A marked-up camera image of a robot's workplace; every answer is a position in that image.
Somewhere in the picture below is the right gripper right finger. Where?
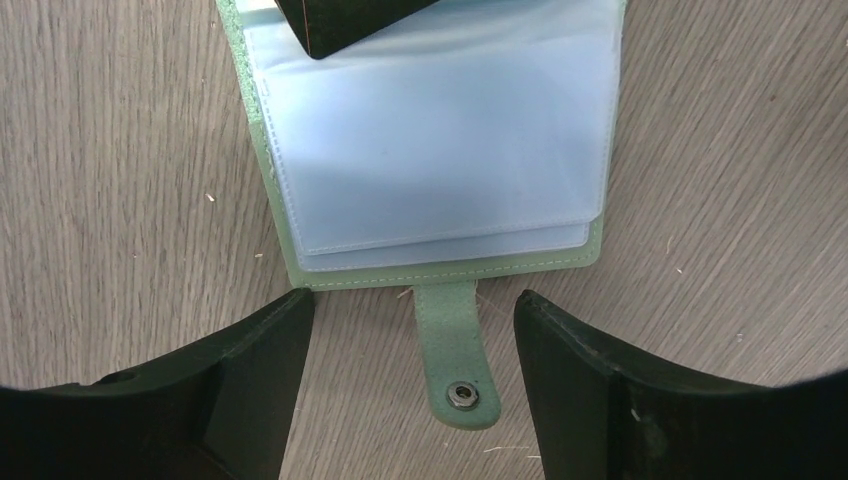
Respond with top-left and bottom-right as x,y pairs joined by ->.
513,290 -> 847,480

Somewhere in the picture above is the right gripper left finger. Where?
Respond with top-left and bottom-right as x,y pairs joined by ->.
1,289 -> 315,479

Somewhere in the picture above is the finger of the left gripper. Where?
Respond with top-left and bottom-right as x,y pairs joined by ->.
274,0 -> 437,60

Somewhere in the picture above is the green card holder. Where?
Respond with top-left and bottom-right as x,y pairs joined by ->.
217,1 -> 627,431

